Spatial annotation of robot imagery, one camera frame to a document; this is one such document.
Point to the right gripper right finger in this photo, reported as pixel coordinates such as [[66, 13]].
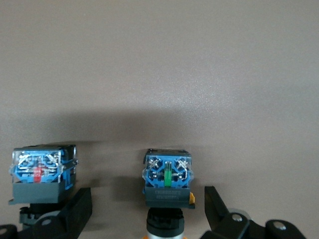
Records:
[[224, 224]]

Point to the red push button switch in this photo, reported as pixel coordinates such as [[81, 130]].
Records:
[[37, 191]]

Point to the yellow push button switch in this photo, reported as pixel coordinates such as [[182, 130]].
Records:
[[165, 196]]

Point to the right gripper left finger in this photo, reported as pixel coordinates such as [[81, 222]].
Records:
[[69, 219]]

